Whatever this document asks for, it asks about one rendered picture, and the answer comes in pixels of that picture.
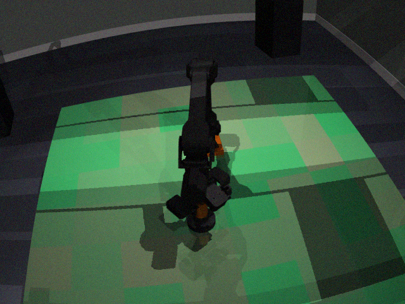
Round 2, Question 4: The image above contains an orange tapered knob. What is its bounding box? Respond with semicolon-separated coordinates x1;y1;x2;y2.
195;202;208;219

